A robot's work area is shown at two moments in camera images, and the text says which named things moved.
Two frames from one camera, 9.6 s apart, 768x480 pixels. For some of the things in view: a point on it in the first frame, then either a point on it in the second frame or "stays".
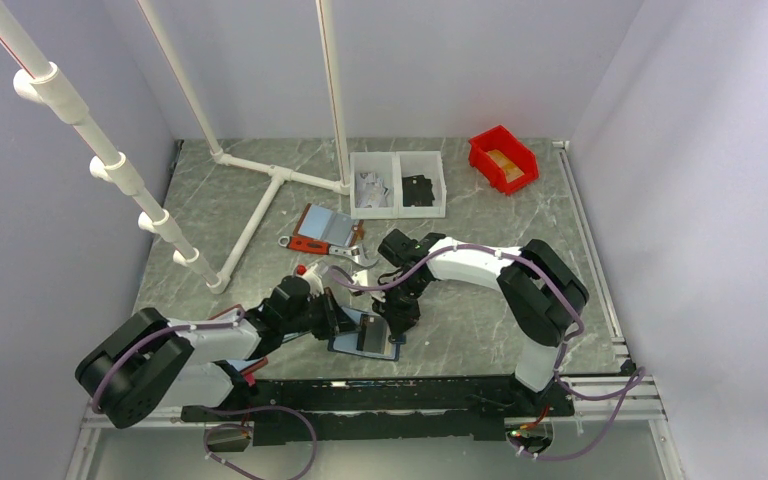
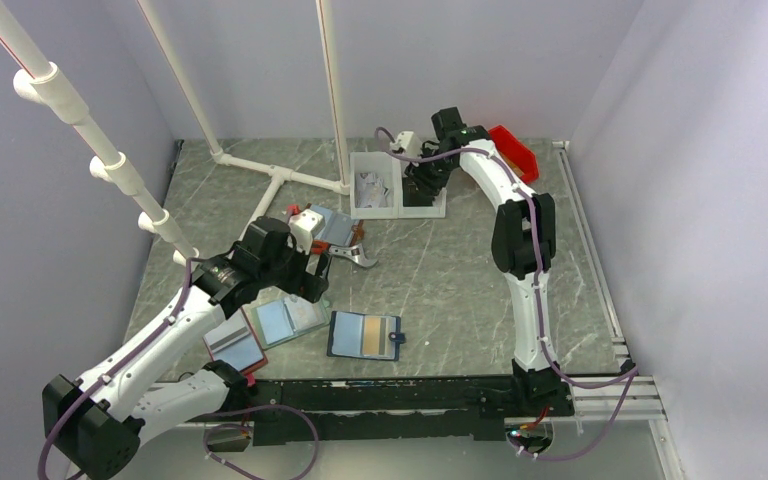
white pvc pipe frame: [42, 81] stays
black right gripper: [399, 319] -> [432, 186]
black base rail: [314, 410] stays
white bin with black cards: [420, 184] stays
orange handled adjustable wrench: [322, 247] stays
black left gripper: [336, 322] -> [314, 284]
